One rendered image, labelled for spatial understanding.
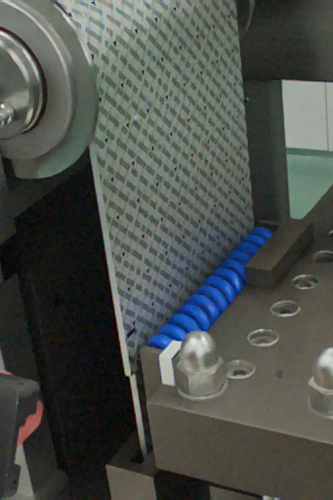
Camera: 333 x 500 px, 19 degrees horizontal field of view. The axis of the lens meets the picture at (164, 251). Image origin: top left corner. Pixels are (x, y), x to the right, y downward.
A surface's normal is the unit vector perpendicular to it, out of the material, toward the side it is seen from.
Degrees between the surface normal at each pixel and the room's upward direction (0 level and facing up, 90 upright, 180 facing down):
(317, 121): 90
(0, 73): 90
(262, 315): 0
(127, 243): 90
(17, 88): 90
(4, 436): 59
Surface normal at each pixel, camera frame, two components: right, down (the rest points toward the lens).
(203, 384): 0.03, 0.45
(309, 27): -0.47, 0.45
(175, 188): 0.87, 0.13
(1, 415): -0.46, -0.07
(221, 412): -0.11, -0.88
